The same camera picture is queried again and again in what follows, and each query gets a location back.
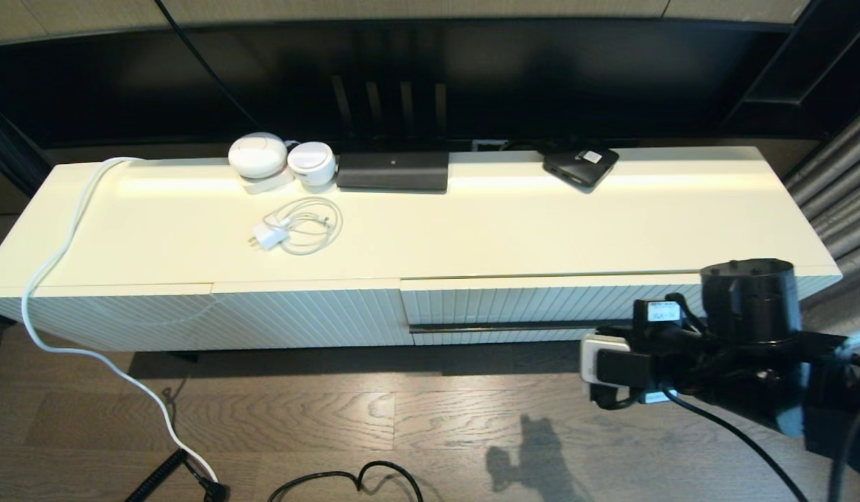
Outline white fluted drawer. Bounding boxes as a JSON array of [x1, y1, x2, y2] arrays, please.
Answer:
[[401, 269, 772, 347]]

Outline black cabinet handle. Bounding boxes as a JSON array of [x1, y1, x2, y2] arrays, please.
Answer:
[[408, 319, 636, 335]]

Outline white TV cabinet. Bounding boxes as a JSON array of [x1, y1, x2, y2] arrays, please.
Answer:
[[0, 145, 843, 363]]

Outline black set-top box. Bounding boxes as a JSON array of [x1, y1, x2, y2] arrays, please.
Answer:
[[542, 145, 620, 192]]

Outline grey pleated curtain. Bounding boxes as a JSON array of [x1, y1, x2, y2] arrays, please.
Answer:
[[782, 98, 860, 335]]

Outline black television screen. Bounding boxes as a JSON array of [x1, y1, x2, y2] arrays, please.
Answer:
[[0, 20, 807, 151]]

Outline black shelf unit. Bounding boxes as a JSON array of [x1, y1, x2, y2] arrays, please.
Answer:
[[719, 0, 860, 140]]

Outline black router with antennas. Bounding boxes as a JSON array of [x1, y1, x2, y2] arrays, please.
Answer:
[[330, 74, 450, 193]]

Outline small white round device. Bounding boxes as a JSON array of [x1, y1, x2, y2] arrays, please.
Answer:
[[287, 142, 337, 188]]

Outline white USB charger adapter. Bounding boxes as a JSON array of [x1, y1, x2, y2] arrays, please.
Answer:
[[247, 223, 290, 252]]

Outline large white round device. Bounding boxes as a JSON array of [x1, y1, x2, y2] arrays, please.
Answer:
[[228, 132, 295, 196]]

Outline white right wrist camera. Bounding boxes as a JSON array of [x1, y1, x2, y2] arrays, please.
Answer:
[[581, 335, 654, 411]]

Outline thin black looped cable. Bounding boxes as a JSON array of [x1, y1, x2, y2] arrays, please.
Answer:
[[266, 460, 425, 502]]

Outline white coiled charging cable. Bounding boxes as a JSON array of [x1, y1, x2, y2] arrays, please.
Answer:
[[263, 197, 344, 256]]

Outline black coiled cable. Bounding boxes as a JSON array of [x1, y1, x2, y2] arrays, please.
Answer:
[[125, 448, 230, 502]]

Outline long black cable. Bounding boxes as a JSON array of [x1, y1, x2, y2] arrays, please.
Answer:
[[155, 0, 260, 130]]

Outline thick white power cord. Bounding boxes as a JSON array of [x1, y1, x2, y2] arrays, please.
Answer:
[[21, 158, 218, 483]]

